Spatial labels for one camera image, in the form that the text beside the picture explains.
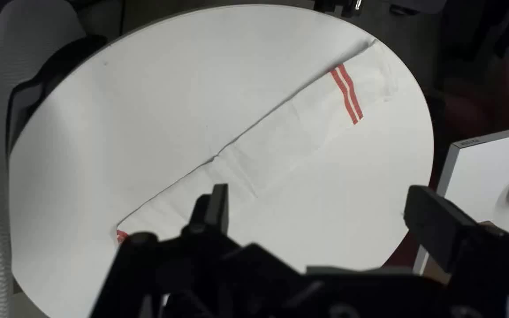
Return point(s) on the white side desk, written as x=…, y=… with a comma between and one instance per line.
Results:
x=473, y=174

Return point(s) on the white towel with red stripes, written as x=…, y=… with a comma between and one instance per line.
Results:
x=322, y=179

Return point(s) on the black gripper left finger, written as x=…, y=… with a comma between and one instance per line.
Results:
x=211, y=211

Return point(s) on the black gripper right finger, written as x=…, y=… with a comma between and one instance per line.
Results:
x=455, y=241

